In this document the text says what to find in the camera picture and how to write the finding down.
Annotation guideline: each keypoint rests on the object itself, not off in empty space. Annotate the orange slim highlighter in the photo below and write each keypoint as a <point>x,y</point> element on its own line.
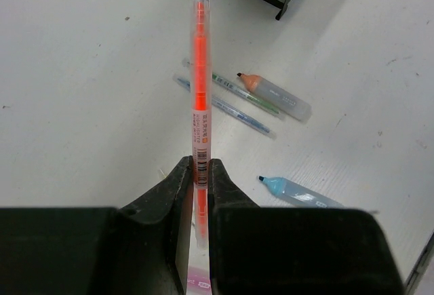
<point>201,109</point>

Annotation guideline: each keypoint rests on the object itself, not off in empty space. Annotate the pink stubby highlighter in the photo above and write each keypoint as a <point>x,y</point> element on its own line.
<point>198,281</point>

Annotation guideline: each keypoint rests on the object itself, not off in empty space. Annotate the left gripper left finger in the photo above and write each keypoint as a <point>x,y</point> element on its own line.
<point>141,248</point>

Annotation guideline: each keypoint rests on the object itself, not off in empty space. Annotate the blue stubby highlighter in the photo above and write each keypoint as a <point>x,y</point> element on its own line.
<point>296,194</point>

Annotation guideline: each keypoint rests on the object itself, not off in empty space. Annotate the orange stubby highlighter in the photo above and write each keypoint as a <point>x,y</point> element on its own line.
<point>283,100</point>

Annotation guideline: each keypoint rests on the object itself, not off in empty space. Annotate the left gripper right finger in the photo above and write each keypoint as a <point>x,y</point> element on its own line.
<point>259,250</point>

